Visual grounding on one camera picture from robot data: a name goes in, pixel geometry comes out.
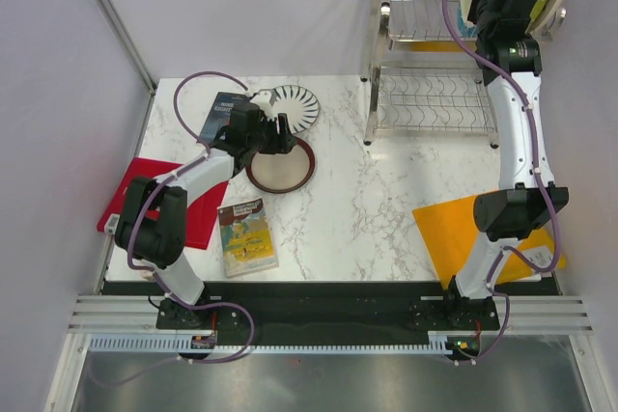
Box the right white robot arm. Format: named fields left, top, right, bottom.
left=441, top=0, right=569, bottom=329

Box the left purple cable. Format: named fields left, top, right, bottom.
left=86, top=71, right=265, bottom=387

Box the orange cutting board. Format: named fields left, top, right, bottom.
left=412, top=196, right=554, bottom=288

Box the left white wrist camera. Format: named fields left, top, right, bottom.
left=250, top=89, right=274, bottom=113

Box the purple cable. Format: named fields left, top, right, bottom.
left=86, top=71, right=265, bottom=387
left=442, top=0, right=564, bottom=368

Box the red folder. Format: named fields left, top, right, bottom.
left=97, top=157, right=228, bottom=250

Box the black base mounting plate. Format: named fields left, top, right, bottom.
left=156, top=282, right=500, bottom=343

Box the stainless steel dish rack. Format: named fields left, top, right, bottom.
left=360, top=0, right=498, bottom=149

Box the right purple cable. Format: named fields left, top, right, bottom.
left=442, top=0, right=564, bottom=368

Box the black and white striped plate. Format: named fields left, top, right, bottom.
left=272, top=85, right=321, bottom=134

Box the dark blue paperback book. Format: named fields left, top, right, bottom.
left=200, top=92, right=249, bottom=145

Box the grey slotted cable duct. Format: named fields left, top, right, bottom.
left=88, top=334, right=480, bottom=355

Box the yellow illustrated paperback book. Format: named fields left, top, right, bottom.
left=217, top=198, right=279, bottom=278

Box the cream plate with red rim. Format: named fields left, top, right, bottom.
left=245, top=138, right=316, bottom=194

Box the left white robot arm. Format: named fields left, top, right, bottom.
left=114, top=103, right=296, bottom=328

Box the blue polka dot plate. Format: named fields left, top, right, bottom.
left=458, top=21, right=477, bottom=39

